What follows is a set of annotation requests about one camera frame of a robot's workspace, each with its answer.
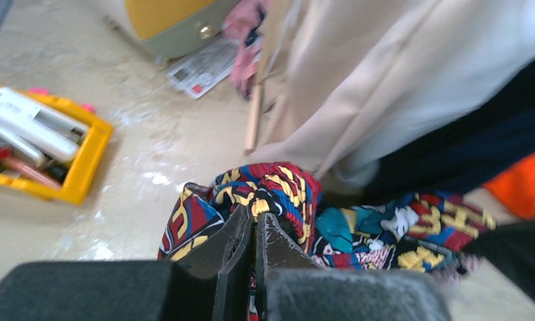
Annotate paper label card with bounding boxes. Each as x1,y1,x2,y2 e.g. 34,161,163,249
166,36,238,100

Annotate beige hanging shorts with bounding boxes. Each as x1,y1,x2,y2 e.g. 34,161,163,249
249,1,439,176

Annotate pink patterned garment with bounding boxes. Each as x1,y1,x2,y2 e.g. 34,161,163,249
222,0,270,99

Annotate yellow plastic bin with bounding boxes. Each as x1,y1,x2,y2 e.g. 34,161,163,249
0,86,113,205

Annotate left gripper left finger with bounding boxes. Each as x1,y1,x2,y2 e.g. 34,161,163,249
0,207,253,320

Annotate white hanging shorts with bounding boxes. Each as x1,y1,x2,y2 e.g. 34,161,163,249
330,1,535,189

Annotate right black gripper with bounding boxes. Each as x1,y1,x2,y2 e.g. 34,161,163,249
462,220,535,302

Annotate colourful comic print shorts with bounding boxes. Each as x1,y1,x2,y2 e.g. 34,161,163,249
157,161,496,321

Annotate wooden clothes rack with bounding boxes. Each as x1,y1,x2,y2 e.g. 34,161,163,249
244,1,295,156

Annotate orange garment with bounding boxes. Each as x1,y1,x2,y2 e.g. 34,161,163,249
484,153,535,220

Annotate white round drawer cabinet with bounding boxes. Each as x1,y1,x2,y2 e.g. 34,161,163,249
90,0,242,61

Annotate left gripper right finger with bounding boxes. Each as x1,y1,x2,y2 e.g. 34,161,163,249
255,213,451,320

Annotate navy hanging shorts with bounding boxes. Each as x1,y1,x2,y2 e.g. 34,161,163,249
362,60,535,205

